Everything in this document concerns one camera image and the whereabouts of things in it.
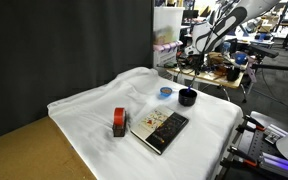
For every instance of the white storage bin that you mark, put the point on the white storage bin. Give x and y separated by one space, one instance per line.
167 20

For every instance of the aluminium profile rail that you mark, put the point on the aluminium profile rail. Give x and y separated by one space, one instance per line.
279 130
277 163

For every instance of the brown wooden table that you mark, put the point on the brown wooden table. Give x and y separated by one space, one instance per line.
17 156

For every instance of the black clamp orange grip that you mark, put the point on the black clamp orange grip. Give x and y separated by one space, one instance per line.
242 159
252 122

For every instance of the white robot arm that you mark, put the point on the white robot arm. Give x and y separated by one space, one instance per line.
250 8

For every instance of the small aluminium block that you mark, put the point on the small aluminium block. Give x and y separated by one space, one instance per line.
270 137

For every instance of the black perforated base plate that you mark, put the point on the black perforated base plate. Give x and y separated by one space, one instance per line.
259 143

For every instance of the black dispenser with red tape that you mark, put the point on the black dispenser with red tape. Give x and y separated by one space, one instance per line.
119 116

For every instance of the white table cloth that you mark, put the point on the white table cloth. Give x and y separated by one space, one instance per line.
94 110

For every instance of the black desk pot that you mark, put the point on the black desk pot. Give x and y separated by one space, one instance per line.
233 74

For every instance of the blue round desk object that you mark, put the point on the blue round desk object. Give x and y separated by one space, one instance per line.
240 59

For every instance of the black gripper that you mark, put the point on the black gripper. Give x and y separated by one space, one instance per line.
192 60

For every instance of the light wooden desk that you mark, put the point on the light wooden desk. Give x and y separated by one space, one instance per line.
214 78

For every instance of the blue bowl of grains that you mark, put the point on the blue bowl of grains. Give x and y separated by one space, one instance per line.
165 91

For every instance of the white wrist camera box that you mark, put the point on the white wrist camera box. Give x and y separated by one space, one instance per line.
190 50

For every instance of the silver metal pen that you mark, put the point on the silver metal pen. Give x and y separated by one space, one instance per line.
191 82

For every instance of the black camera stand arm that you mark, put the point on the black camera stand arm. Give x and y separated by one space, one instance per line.
274 66

